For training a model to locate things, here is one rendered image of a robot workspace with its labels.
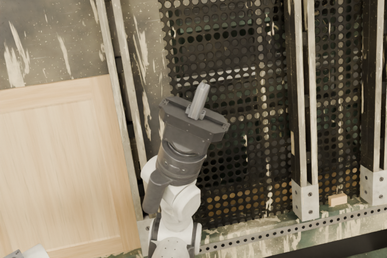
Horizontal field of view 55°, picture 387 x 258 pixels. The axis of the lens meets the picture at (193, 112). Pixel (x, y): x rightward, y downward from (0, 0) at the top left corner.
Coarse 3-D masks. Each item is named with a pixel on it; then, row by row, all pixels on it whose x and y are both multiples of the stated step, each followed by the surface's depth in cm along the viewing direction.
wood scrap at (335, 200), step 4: (328, 196) 130; (332, 196) 130; (336, 196) 129; (340, 196) 129; (344, 196) 129; (328, 200) 130; (332, 200) 129; (336, 200) 129; (340, 200) 129; (344, 200) 130; (332, 204) 129; (336, 204) 129
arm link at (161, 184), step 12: (156, 156) 78; (144, 168) 77; (156, 168) 72; (144, 180) 78; (156, 180) 69; (168, 180) 70; (180, 180) 70; (192, 180) 71; (156, 192) 70; (168, 192) 73; (144, 204) 74; (156, 204) 73
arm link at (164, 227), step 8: (160, 216) 96; (160, 224) 95; (168, 224) 89; (176, 224) 88; (184, 224) 89; (192, 224) 94; (160, 232) 93; (168, 232) 93; (176, 232) 93; (184, 232) 93; (160, 240) 93; (184, 240) 93
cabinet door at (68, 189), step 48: (0, 96) 99; (48, 96) 102; (96, 96) 104; (0, 144) 103; (48, 144) 105; (96, 144) 108; (0, 192) 107; (48, 192) 109; (96, 192) 112; (0, 240) 110; (48, 240) 113; (96, 240) 116
